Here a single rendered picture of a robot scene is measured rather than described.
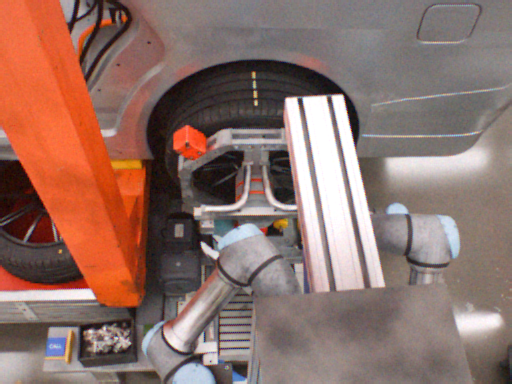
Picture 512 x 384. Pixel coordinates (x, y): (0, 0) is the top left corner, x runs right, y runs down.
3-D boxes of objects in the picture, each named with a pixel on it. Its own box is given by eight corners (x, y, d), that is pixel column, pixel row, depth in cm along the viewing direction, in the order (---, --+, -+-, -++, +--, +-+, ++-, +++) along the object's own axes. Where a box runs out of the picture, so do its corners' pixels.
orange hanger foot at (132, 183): (153, 158, 265) (143, 109, 235) (145, 268, 239) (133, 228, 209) (115, 158, 264) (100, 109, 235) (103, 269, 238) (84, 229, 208)
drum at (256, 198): (272, 180, 231) (274, 160, 219) (274, 230, 220) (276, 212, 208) (235, 181, 230) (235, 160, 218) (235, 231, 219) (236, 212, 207)
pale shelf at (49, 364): (161, 327, 237) (160, 324, 234) (159, 370, 228) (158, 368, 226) (50, 329, 235) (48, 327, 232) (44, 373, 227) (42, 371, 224)
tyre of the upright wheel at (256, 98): (191, 170, 269) (339, 153, 261) (190, 217, 257) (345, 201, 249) (144, 72, 213) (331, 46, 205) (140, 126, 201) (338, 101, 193)
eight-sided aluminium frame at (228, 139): (318, 206, 249) (337, 127, 202) (319, 220, 245) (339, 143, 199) (185, 208, 246) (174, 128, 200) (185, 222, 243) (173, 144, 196)
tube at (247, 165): (252, 166, 210) (253, 148, 201) (254, 214, 200) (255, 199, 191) (201, 166, 209) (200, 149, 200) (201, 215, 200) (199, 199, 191)
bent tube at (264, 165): (309, 165, 211) (312, 148, 202) (313, 214, 201) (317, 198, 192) (258, 166, 210) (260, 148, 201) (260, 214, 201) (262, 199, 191)
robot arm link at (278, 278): (310, 285, 148) (322, 320, 192) (282, 253, 152) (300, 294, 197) (274, 316, 146) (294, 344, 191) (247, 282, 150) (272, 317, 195)
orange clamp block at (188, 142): (207, 135, 206) (187, 124, 200) (206, 154, 202) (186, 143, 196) (193, 143, 210) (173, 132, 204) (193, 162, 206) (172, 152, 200)
